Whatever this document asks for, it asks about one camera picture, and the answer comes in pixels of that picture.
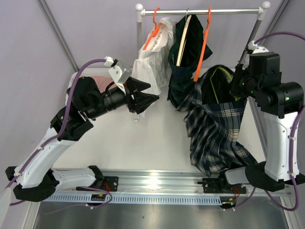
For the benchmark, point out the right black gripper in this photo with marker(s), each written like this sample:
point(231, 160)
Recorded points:
point(240, 70)

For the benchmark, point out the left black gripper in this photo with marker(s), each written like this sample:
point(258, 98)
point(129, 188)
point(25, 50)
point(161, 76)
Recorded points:
point(145, 100)

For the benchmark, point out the lime green hanger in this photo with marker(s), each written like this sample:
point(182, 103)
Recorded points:
point(220, 81)

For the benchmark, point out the pink garment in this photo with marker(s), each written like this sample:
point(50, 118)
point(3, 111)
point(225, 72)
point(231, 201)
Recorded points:
point(102, 82)

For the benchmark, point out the navy white plaid skirt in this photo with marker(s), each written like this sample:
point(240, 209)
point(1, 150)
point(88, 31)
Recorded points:
point(214, 129)

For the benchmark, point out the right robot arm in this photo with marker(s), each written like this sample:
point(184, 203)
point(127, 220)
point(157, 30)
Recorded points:
point(280, 166)

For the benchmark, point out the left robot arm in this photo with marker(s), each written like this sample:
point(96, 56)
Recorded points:
point(36, 179)

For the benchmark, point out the dark green plaid skirt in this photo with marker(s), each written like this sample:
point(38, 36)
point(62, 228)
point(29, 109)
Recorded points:
point(181, 82)

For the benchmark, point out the cream hanger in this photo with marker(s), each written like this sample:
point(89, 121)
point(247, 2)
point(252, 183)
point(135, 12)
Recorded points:
point(183, 40)

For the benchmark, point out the orange hanger with dress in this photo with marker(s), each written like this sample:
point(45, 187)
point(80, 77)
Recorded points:
point(155, 31)

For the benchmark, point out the empty orange hanger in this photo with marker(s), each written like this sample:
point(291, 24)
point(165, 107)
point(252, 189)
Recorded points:
point(205, 38)

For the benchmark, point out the white ruffled dress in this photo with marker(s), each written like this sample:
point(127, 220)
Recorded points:
point(152, 62)

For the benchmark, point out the white plastic basket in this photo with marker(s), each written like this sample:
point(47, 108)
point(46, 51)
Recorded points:
point(83, 75)

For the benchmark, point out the white clothes rack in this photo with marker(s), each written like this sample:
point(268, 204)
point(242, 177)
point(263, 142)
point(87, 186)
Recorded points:
point(141, 12)

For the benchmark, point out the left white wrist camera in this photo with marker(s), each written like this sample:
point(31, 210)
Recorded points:
point(118, 71)

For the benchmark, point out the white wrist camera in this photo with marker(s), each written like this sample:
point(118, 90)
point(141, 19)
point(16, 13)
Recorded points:
point(254, 49)
point(118, 71)

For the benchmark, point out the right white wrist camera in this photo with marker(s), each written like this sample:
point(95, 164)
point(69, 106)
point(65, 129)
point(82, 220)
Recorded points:
point(254, 49)

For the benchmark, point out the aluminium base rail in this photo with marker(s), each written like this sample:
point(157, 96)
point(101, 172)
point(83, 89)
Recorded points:
point(157, 182)

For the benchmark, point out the slotted cable duct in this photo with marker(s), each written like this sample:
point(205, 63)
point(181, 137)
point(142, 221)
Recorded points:
point(135, 199)

